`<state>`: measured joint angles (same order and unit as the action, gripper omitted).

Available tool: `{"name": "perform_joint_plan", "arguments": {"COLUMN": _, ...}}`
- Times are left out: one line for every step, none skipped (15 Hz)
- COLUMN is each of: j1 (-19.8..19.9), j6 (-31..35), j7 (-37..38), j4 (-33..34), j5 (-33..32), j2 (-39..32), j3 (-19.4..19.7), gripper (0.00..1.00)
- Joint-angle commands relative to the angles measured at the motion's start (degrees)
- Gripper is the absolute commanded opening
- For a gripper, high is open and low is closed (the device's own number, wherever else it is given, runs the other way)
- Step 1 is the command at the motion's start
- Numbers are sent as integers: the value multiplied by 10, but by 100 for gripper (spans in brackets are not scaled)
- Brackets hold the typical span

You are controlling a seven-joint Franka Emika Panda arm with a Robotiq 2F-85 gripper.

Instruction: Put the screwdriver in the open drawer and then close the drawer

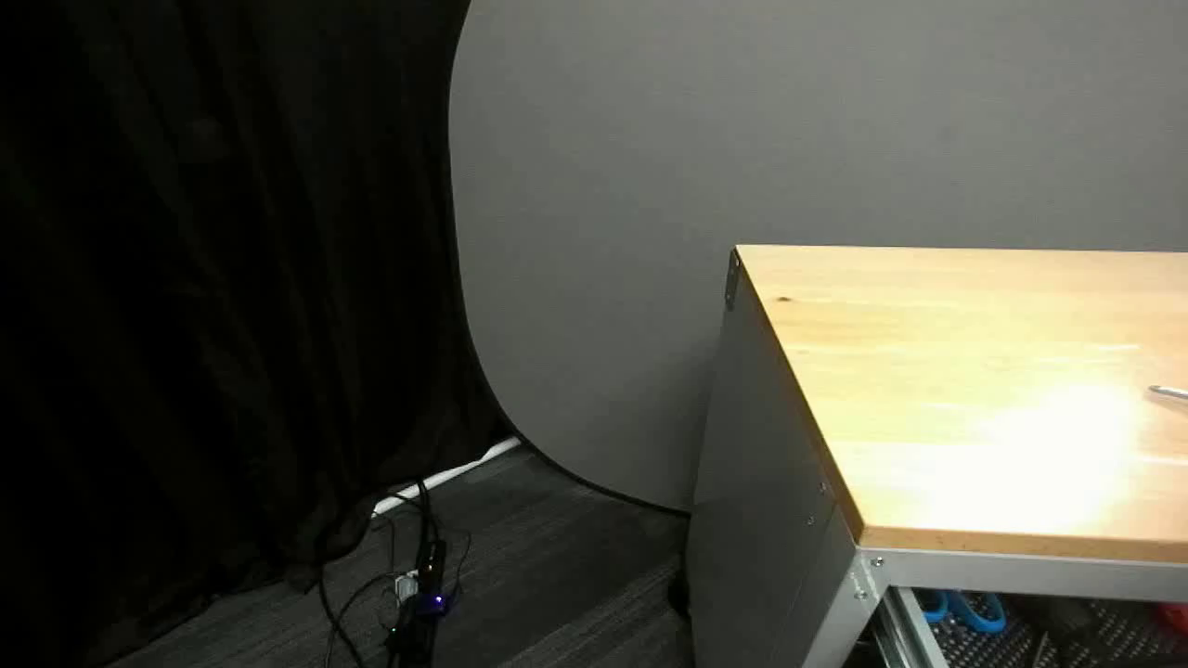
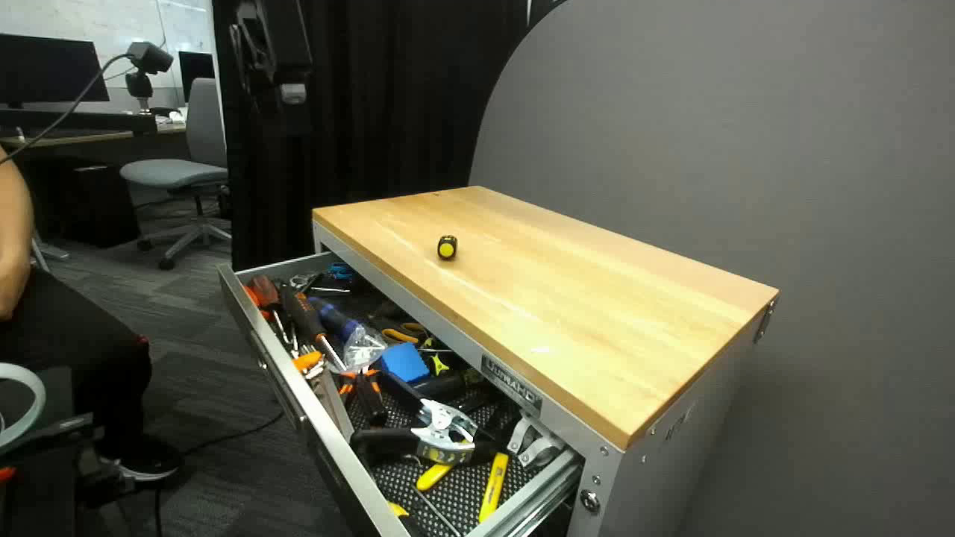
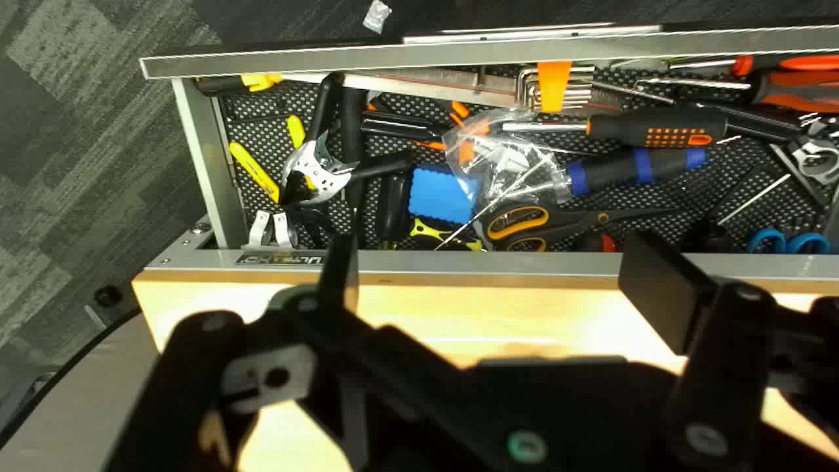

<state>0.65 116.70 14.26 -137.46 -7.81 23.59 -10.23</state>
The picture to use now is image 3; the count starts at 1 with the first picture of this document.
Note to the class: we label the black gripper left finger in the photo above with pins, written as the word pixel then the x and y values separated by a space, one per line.
pixel 193 383

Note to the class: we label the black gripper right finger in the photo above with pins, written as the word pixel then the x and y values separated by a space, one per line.
pixel 724 368

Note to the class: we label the grey metal tool drawer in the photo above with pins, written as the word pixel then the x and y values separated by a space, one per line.
pixel 202 149

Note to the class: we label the blue and black screwdriver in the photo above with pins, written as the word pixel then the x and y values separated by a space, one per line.
pixel 639 166

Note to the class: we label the orange and black screwdriver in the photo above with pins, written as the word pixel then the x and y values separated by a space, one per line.
pixel 657 132

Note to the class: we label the black mesh drawer liner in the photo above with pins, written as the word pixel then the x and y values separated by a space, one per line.
pixel 263 132

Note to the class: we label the grey rounded panel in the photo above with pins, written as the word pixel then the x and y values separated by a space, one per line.
pixel 70 409

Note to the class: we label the thin silver metal rod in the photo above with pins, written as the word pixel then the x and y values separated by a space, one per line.
pixel 753 201

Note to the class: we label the grey workbench with wooden top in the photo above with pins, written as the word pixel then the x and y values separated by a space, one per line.
pixel 507 319

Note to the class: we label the silver metal clamp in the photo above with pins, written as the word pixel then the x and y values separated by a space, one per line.
pixel 816 154

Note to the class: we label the yellow and black tool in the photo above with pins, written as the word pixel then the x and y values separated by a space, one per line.
pixel 428 234

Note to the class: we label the clear plastic hardware bag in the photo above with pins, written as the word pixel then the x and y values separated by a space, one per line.
pixel 507 162

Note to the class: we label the small yellow tool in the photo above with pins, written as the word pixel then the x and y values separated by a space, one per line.
pixel 261 83

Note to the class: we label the small blue box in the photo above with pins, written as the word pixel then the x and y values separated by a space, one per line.
pixel 442 198

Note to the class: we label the orange plastic tag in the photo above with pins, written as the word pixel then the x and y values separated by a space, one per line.
pixel 555 86

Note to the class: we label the silver hex key set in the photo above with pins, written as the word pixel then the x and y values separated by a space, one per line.
pixel 526 88

